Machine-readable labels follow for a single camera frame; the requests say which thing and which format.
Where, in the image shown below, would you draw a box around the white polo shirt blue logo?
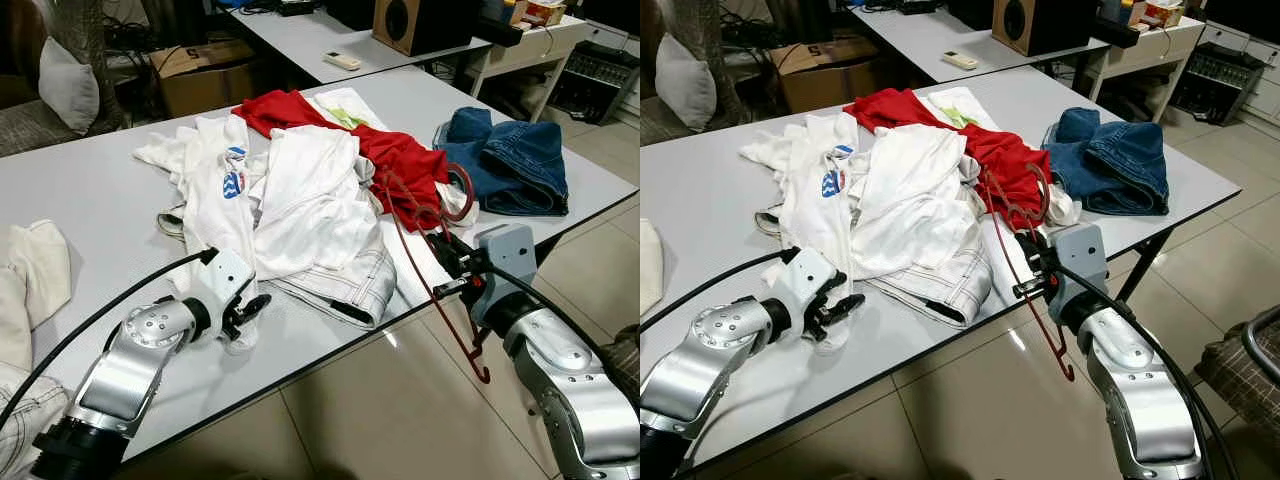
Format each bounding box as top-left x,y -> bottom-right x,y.
740,112 -> 863,351
133,113 -> 266,353

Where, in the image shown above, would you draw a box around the red clothes hanger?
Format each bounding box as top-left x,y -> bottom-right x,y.
375,162 -> 493,386
975,162 -> 1079,384

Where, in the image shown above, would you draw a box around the red t-shirt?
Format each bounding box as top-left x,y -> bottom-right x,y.
842,88 -> 1046,231
232,88 -> 451,233

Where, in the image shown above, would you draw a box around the blue denim jeans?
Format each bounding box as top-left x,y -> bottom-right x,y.
435,106 -> 571,217
1040,106 -> 1171,216

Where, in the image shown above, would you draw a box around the white cloth green print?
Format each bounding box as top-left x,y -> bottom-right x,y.
925,86 -> 1001,129
305,87 -> 391,131

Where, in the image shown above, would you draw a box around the cream cloth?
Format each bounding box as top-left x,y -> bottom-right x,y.
0,220 -> 73,371
640,218 -> 667,319

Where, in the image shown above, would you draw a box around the brown cardboard box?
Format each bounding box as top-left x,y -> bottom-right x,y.
768,35 -> 881,114
150,38 -> 263,119

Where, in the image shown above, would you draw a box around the brown wooden speaker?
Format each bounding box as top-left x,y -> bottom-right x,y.
372,0 -> 479,58
992,0 -> 1099,58

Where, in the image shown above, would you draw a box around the black audio mixer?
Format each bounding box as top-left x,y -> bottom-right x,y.
550,40 -> 641,126
1168,40 -> 1266,126

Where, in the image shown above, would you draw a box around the white desk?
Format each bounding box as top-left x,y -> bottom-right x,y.
1085,15 -> 1208,123
468,15 -> 591,121

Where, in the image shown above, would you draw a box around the grey desk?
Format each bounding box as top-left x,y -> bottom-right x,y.
228,5 -> 491,86
850,5 -> 1111,84

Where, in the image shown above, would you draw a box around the plaid fabric sofa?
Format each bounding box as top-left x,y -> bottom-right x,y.
0,0 -> 131,159
640,0 -> 741,146

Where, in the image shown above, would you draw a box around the white checked cloth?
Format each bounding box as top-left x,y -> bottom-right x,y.
0,362 -> 73,480

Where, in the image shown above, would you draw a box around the small orange white box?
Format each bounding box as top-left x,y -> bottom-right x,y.
510,0 -> 568,28
1135,0 -> 1188,28

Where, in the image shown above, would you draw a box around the white pillow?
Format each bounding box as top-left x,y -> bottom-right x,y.
655,33 -> 719,131
38,37 -> 101,136

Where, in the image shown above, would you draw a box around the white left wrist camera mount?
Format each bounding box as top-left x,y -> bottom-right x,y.
783,247 -> 839,329
195,248 -> 256,326

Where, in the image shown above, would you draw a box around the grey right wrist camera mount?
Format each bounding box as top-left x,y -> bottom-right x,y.
1045,223 -> 1109,311
470,223 -> 538,311

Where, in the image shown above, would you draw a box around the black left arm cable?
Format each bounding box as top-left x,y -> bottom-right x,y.
0,248 -> 219,431
640,248 -> 801,336

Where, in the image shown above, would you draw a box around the plaid chair metal frame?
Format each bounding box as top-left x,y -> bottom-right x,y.
1195,305 -> 1280,431
600,325 -> 641,401

